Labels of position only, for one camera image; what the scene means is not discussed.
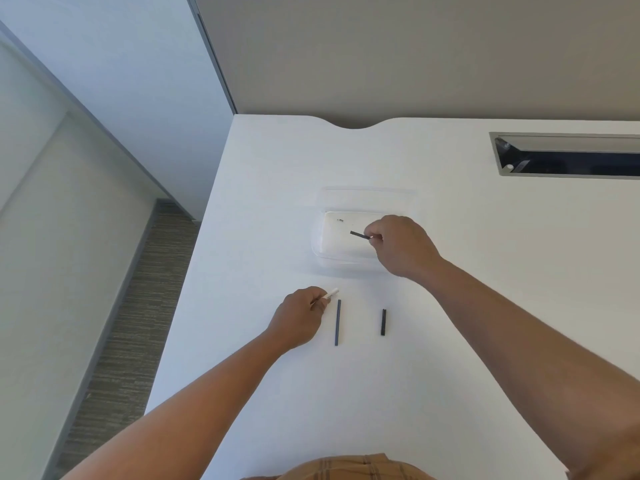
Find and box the grey cable tray opening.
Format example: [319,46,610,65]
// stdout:
[489,131,640,181]

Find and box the brown plaid shirt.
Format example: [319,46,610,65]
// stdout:
[239,453,436,480]

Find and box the person's left hand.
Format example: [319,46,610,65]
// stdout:
[265,286,333,353]

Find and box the person's right hand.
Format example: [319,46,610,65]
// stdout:
[363,215,443,281]

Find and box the white pen with black cap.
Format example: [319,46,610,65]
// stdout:
[311,287,341,308]

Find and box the clear plastic container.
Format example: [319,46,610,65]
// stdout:
[309,186,419,269]

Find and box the beige desk partition panel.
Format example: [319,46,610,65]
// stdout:
[185,0,640,131]

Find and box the person's right forearm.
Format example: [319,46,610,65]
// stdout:
[415,257,640,480]

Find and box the person's left forearm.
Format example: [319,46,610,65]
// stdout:
[62,329,291,480]

